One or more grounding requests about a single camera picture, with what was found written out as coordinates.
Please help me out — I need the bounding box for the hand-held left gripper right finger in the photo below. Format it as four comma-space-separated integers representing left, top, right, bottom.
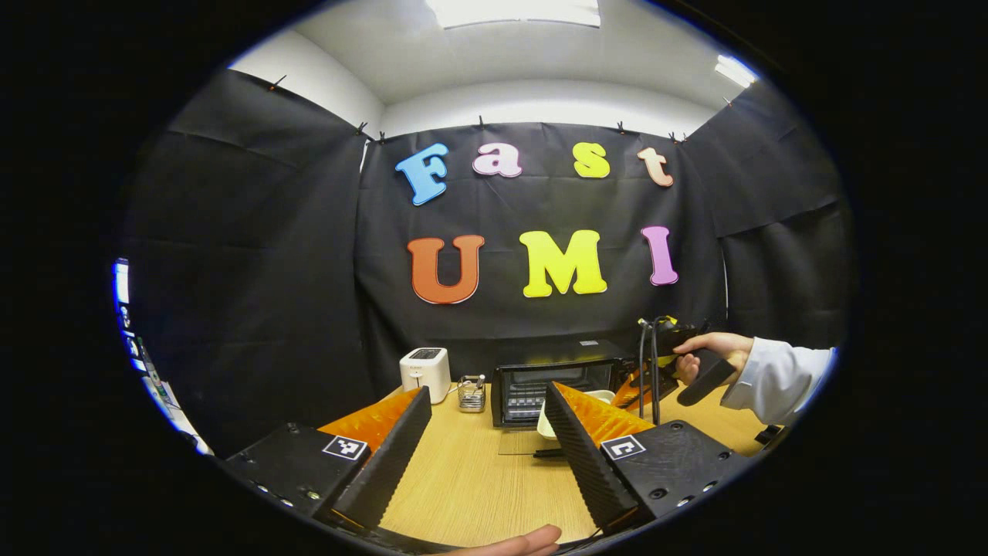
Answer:
545, 380, 755, 532

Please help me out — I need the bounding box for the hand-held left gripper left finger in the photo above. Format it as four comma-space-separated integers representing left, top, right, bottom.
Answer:
222, 385, 434, 531

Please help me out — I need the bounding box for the cream rectangular food tray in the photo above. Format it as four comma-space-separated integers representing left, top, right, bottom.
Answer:
536, 389, 616, 442

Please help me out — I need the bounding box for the black electric oven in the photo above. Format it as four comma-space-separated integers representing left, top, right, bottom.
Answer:
491, 338, 638, 458

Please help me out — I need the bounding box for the white toaster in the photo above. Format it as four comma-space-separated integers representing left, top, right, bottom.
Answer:
399, 347, 452, 405

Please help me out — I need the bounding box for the black backdrop cloth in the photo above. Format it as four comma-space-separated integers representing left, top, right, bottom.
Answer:
116, 68, 858, 456

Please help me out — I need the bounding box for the small ceiling light panel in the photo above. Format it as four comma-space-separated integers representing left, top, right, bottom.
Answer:
714, 54, 761, 88

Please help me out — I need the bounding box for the large ceiling light panel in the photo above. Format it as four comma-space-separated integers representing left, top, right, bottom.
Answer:
425, 0, 603, 30

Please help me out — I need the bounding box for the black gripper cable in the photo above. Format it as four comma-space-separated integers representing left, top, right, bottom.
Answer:
638, 317, 663, 427

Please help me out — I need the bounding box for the small wire mesh holder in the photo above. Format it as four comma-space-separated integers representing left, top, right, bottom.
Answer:
457, 375, 487, 413

